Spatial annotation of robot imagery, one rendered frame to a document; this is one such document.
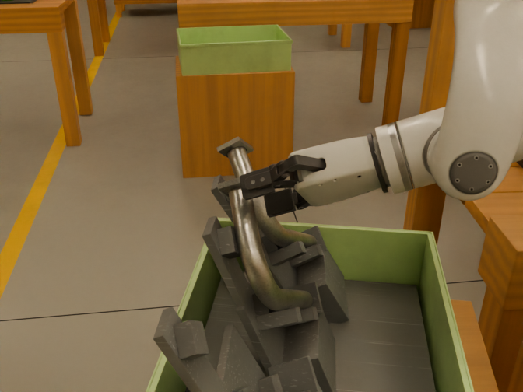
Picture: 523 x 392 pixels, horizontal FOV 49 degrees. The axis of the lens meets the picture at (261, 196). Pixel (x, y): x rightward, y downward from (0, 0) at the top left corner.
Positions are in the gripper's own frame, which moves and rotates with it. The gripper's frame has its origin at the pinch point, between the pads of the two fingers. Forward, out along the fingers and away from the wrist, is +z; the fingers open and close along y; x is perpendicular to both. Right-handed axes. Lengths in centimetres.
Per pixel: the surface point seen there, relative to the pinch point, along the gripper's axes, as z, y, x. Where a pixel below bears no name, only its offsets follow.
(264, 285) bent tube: 2.3, -1.6, 11.0
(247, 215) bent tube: 2.0, 0.9, 2.4
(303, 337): 3.2, -20.1, 16.8
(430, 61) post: -32, -84, -55
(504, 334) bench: -28, -69, 21
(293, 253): 2.4, -20.9, 3.4
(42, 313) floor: 136, -128, -23
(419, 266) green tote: -15.4, -45.8, 6.1
